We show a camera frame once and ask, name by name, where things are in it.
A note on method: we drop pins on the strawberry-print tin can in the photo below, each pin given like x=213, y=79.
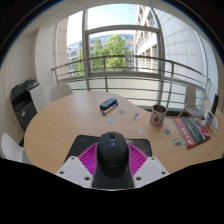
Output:
x=158, y=116

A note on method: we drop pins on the round pale sticker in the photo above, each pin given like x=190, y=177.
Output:
x=122, y=112

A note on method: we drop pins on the white chair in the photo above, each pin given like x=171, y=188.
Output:
x=11, y=148
x=60, y=91
x=190, y=98

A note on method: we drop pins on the metal balcony railing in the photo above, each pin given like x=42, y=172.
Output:
x=105, y=66

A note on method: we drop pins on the black computer mouse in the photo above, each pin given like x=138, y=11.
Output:
x=112, y=160

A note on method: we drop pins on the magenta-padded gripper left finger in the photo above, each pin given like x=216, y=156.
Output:
x=71, y=170

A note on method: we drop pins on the small white sticker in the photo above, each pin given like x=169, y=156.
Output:
x=140, y=131
x=136, y=116

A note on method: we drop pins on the black printed mouse pad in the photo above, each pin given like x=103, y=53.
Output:
x=80, y=143

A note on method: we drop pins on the small blue sticker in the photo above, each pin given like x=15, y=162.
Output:
x=110, y=121

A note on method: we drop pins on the black whiteboard eraser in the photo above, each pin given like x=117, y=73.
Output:
x=108, y=103

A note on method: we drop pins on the green tree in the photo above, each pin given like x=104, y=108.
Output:
x=113, y=48

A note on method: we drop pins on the blue and yellow sticker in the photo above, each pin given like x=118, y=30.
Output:
x=177, y=142

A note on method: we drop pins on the red and grey magazine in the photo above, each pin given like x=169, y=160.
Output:
x=191, y=131

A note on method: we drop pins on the blue marker pen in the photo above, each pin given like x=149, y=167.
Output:
x=110, y=109

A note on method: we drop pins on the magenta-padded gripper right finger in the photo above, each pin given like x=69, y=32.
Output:
x=150, y=170

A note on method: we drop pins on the black and white printer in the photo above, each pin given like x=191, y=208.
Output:
x=25, y=103

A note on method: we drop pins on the small green sticker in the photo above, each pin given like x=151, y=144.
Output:
x=167, y=132

